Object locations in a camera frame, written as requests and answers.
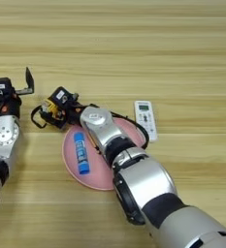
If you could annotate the pink round plate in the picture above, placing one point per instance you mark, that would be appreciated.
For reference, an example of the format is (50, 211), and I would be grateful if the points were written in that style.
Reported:
(96, 171)

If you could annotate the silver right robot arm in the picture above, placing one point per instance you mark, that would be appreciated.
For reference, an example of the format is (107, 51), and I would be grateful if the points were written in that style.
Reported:
(150, 187)

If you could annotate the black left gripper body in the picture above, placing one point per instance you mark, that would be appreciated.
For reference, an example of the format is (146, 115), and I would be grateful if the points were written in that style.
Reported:
(9, 105)

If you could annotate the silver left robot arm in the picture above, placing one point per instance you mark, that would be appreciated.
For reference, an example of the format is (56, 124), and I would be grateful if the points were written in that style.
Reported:
(3, 139)

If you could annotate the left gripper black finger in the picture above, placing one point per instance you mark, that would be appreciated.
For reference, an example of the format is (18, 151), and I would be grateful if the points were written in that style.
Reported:
(29, 82)

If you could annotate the blue glue stick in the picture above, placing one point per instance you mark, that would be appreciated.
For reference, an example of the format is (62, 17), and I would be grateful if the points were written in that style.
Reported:
(81, 153)

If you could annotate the gripper small black box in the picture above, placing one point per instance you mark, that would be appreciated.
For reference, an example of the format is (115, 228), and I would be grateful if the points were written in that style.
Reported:
(61, 95)
(1, 86)

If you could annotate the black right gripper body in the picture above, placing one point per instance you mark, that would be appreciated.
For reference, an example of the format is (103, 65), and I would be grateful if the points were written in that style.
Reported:
(74, 111)

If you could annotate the left gripper small black box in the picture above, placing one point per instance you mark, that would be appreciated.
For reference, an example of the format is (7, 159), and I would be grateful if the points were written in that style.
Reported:
(1, 86)

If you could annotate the white remote control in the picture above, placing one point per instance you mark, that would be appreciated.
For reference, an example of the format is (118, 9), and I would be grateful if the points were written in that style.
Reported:
(145, 121)

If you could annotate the right gripper small black box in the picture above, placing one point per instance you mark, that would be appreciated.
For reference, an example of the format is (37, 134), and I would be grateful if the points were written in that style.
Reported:
(61, 95)

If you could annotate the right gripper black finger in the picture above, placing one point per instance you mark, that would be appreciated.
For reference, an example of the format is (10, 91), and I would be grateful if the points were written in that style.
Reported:
(47, 102)
(58, 124)

